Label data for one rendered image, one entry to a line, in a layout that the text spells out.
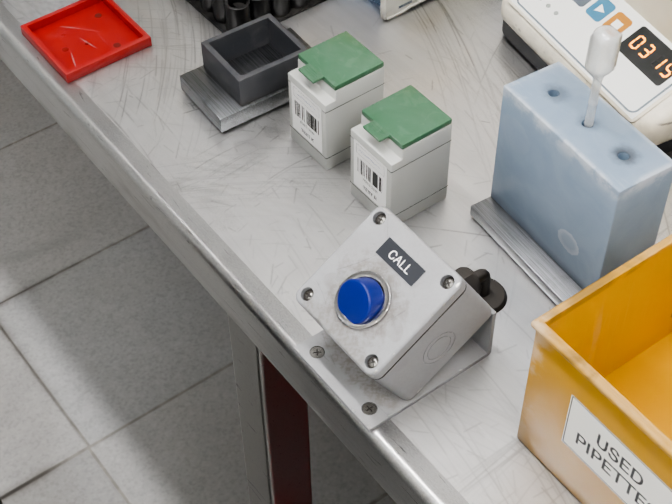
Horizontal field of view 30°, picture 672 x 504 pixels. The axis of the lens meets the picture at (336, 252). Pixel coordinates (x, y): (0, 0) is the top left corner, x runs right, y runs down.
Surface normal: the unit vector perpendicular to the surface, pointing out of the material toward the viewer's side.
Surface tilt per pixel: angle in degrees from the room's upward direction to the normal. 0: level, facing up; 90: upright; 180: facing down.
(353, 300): 60
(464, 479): 0
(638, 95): 25
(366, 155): 90
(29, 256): 0
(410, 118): 0
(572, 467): 90
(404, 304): 30
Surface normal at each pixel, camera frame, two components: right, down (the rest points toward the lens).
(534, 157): -0.85, 0.40
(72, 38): -0.01, -0.66
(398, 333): -0.41, -0.35
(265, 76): 0.57, 0.61
